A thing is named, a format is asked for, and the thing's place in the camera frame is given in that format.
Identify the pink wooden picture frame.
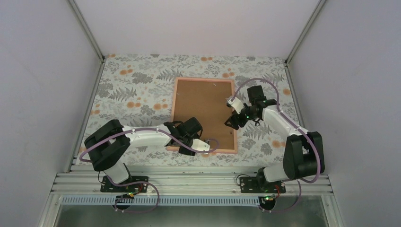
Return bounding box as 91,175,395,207
166,77,239,155

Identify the brown frame backing board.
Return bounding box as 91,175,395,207
170,80,235,151

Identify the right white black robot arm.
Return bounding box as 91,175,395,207
225,86,324,192

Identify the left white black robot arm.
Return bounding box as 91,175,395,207
80,117,210,192

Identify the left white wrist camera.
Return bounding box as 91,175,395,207
191,139,210,153

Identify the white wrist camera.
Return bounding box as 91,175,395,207
191,139,210,153
227,96,244,114

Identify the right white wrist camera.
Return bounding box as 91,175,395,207
227,96,244,114

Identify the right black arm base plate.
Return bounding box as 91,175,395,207
239,176,286,193

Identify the grey slotted cable duct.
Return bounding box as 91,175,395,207
61,195,259,207

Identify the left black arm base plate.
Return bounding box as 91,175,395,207
100,176,149,193

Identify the aluminium mounting rail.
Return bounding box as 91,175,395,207
51,165,333,196

